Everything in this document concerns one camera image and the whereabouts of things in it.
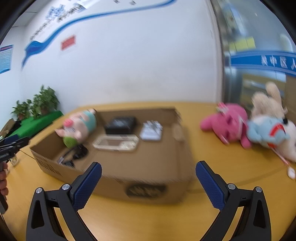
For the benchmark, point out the green chair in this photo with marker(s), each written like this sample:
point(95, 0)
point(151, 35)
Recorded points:
point(37, 124)

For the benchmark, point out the small potted plant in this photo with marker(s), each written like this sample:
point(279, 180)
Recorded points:
point(22, 109)

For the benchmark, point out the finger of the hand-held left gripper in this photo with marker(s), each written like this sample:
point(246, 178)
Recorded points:
point(7, 154)
point(13, 141)

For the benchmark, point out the clear plastic case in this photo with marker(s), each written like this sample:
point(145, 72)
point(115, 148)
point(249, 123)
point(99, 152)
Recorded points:
point(115, 142)

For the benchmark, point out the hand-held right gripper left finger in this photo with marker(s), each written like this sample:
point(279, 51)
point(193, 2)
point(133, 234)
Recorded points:
point(87, 185)

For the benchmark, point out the blue wave wall decal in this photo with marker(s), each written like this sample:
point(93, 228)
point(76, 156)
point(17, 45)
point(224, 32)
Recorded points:
point(57, 30)

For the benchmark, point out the blue door banner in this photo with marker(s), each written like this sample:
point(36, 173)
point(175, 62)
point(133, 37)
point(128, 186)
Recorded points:
point(261, 60)

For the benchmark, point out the small cardboard carton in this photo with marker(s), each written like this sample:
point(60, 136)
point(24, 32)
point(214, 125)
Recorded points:
point(7, 127)

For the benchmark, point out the pink pig plush toy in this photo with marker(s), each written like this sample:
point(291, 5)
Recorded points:
point(79, 125)

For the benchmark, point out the black product box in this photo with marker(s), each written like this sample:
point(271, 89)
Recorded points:
point(120, 125)

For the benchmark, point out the tall potted plant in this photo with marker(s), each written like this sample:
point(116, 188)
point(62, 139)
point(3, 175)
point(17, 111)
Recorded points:
point(46, 99)

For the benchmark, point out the blue wall poster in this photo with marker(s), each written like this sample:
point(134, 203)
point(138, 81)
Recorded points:
point(5, 59)

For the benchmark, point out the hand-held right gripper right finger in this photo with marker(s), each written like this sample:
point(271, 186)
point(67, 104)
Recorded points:
point(210, 185)

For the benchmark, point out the red wall sign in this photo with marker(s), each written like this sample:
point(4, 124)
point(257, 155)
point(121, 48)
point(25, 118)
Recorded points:
point(68, 42)

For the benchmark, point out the light blue plush toy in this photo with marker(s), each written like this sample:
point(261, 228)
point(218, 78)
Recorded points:
point(263, 129)

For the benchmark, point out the wooden desktop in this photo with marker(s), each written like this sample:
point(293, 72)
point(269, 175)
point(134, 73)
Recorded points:
point(148, 220)

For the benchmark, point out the cardboard box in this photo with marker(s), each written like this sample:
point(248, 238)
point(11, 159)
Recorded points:
point(150, 171)

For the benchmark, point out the person's left hand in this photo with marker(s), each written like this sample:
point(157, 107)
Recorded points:
point(3, 184)

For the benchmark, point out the black glasses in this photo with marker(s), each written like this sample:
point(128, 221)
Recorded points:
point(76, 154)

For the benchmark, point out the beige plush toy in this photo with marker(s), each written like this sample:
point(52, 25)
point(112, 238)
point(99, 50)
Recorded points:
point(268, 99)

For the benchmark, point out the small white grey packet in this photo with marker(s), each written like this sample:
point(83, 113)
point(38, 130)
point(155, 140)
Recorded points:
point(151, 131)

